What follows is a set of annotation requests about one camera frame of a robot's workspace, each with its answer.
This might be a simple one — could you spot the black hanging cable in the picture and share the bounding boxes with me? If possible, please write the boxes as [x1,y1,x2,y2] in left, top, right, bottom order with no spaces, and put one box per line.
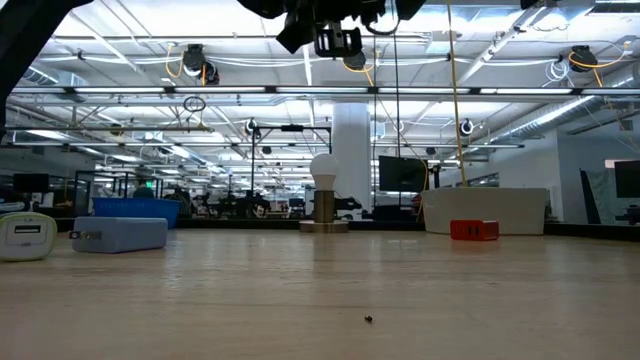
[370,34,378,207]

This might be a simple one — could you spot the black gantry frame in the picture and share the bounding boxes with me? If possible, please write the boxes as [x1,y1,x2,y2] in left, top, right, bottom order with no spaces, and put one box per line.
[249,124,334,201]

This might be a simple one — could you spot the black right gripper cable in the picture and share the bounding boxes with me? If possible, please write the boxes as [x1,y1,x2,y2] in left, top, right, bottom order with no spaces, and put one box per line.
[360,12,402,38]

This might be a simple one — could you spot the white round pillar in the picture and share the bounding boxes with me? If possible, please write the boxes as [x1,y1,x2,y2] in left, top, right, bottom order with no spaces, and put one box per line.
[331,102,374,211]

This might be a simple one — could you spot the yellow hanging cable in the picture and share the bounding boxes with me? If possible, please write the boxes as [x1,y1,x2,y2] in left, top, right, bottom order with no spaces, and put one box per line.
[444,0,469,189]

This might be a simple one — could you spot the person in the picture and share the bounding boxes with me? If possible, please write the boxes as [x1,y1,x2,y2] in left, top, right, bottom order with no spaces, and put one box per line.
[132,180,156,200]

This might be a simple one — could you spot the light blue wall charger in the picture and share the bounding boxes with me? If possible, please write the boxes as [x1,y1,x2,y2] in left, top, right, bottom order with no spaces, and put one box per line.
[68,215,169,255]

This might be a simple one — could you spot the light grey plastic bin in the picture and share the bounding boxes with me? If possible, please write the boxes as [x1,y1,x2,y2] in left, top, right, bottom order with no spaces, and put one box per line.
[420,187,550,236]

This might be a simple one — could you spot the red cube wall charger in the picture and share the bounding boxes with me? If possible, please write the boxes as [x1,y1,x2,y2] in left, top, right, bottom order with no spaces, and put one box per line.
[449,218,501,243]

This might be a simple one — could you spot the black aluminium table frame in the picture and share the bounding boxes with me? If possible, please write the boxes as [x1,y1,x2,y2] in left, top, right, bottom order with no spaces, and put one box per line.
[53,217,640,242]

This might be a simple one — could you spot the green white wall charger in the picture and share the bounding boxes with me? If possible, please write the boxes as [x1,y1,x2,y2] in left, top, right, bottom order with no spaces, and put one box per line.
[0,211,59,263]

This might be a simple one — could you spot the black leaning board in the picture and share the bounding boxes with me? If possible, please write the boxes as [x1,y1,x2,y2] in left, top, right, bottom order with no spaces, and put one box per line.
[579,168,604,225]

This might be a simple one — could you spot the long ceiling light strip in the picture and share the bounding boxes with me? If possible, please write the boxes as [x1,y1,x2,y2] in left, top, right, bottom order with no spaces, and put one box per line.
[0,84,640,99]

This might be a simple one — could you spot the black monitor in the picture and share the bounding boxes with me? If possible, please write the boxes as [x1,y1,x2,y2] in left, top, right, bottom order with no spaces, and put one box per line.
[378,155,430,194]
[613,159,640,200]
[12,172,51,194]

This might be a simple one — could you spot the silver ventilation duct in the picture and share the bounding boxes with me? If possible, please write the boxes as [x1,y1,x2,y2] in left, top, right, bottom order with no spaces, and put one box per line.
[489,94,640,146]

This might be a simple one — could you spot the blue plastic bin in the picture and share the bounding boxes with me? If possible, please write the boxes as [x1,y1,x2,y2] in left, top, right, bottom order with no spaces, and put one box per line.
[91,196,182,230]

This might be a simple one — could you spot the white bulb lamp brass stand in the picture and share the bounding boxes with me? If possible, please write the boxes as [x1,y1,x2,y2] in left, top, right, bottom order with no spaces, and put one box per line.
[298,152,350,235]

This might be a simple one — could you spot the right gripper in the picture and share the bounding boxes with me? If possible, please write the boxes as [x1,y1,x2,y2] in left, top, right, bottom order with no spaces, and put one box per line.
[238,0,427,58]

